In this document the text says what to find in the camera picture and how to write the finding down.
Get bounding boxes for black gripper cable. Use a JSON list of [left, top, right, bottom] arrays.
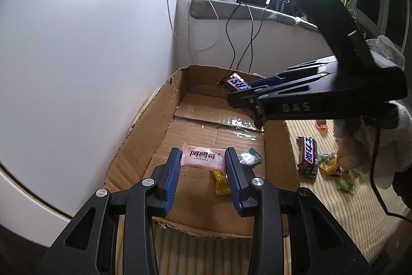
[[370, 126, 412, 224]]

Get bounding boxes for cardboard box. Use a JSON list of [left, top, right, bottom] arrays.
[[105, 64, 301, 238]]

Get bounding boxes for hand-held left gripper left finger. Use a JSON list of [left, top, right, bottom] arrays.
[[36, 148, 181, 275]]

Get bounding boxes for potted spider plant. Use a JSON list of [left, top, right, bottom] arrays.
[[338, 0, 367, 37]]

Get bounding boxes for yellow candy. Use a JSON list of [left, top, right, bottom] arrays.
[[211, 170, 232, 196], [318, 151, 340, 176]]

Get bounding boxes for green candy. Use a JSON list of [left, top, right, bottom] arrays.
[[238, 148, 264, 168], [335, 177, 355, 195]]

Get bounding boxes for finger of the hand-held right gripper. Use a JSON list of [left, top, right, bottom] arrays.
[[227, 71, 337, 110], [248, 56, 338, 89]]

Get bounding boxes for brown chocolate bar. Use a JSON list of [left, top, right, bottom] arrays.
[[296, 136, 320, 178], [220, 73, 268, 130]]

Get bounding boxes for pink candy packet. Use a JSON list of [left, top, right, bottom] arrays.
[[180, 142, 227, 172]]

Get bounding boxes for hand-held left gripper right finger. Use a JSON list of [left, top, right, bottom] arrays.
[[225, 147, 376, 275]]

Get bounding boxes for white power strip cable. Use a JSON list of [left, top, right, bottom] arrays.
[[185, 0, 221, 52]]

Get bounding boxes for person's right hand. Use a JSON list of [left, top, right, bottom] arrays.
[[333, 35, 412, 190]]

